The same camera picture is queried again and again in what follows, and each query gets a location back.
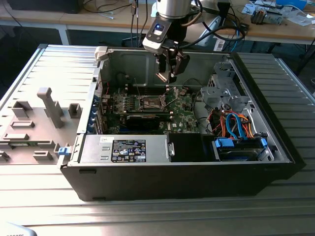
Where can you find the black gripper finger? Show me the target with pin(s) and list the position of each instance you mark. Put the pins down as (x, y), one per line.
(180, 64)
(162, 64)

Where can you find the silver CPU plate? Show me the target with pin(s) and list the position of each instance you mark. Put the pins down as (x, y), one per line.
(162, 77)

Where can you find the black RAM slot bank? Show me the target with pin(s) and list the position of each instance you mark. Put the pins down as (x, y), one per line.
(137, 112)
(134, 89)

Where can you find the CPU socket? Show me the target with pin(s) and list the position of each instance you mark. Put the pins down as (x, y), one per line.
(151, 103)

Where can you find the white label tag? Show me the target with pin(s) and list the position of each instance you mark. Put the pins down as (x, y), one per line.
(220, 45)

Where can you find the metal disk bay cage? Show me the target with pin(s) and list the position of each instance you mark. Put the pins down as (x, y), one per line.
(214, 98)

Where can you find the green motherboard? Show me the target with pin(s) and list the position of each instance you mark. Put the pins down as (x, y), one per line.
(182, 113)

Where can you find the black graphics card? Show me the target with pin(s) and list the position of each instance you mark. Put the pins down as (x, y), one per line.
(142, 121)

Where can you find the dark finned heat sink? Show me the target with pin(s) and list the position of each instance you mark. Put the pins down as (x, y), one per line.
(258, 16)

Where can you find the black fan shroud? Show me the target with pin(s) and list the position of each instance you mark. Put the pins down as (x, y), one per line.
(187, 147)

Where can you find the cluttered wooden desk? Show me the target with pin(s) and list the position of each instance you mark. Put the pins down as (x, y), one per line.
(270, 32)

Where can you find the grey metal device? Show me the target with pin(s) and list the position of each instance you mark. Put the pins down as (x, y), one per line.
(274, 17)

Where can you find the long wooden desk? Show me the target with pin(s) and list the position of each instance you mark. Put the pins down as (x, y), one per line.
(73, 18)

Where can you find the hard disk in blue carrier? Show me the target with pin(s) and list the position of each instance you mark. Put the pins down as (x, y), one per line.
(236, 153)

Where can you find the silver power supply with label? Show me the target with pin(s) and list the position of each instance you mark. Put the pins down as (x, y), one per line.
(93, 147)

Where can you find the blue box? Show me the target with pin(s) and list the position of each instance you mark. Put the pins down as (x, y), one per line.
(292, 3)

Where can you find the black open PC case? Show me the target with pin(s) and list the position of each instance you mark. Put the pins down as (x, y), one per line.
(172, 182)

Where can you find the white papers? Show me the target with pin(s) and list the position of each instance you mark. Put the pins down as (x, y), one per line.
(300, 18)

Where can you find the black monitor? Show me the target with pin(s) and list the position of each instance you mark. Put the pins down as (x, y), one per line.
(44, 6)

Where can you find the blue case latch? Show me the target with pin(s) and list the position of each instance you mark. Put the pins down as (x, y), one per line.
(62, 151)

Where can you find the grey parts rack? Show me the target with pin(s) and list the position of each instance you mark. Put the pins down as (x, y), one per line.
(37, 118)

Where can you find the green RAM stick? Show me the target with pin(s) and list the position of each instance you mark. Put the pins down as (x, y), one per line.
(21, 144)

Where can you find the pale grey rounded device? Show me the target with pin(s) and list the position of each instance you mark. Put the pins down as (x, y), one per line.
(14, 231)

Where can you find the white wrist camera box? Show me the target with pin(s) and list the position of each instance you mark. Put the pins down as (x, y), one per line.
(152, 45)

